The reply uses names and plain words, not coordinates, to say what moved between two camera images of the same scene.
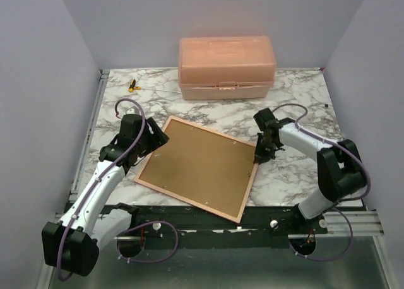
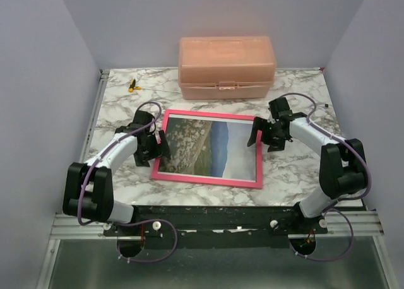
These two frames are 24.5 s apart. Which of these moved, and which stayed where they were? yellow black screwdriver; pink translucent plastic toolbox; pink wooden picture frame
Moved: pink wooden picture frame
Stayed: yellow black screwdriver; pink translucent plastic toolbox
